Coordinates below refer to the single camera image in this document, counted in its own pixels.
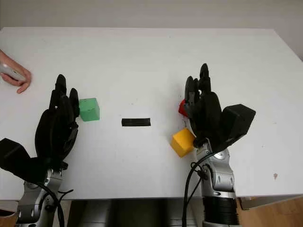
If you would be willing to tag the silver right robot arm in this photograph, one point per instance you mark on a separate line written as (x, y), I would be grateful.
(220, 184)

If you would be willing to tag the person's bare hand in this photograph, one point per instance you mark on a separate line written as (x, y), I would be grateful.
(26, 76)

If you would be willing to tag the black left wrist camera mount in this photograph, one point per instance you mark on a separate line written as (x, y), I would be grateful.
(14, 156)

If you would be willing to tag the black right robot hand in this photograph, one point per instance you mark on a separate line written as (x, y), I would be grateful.
(206, 113)

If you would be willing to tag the yellow wooden block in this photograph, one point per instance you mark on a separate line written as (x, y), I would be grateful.
(181, 143)

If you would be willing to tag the red wooden block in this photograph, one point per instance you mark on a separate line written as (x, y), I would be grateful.
(182, 109)

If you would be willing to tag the black tape strip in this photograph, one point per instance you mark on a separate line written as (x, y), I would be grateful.
(136, 122)

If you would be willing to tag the grey robot torso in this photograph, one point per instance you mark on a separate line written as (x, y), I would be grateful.
(132, 214)

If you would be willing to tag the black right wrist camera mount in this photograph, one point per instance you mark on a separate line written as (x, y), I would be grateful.
(239, 120)

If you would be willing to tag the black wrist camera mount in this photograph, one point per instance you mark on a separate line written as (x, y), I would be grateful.
(239, 120)
(14, 156)

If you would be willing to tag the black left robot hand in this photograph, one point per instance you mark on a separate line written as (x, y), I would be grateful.
(54, 132)

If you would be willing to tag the green wooden block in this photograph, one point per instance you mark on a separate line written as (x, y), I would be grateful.
(90, 110)

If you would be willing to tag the white handheld device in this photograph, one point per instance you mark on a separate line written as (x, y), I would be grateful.
(9, 70)

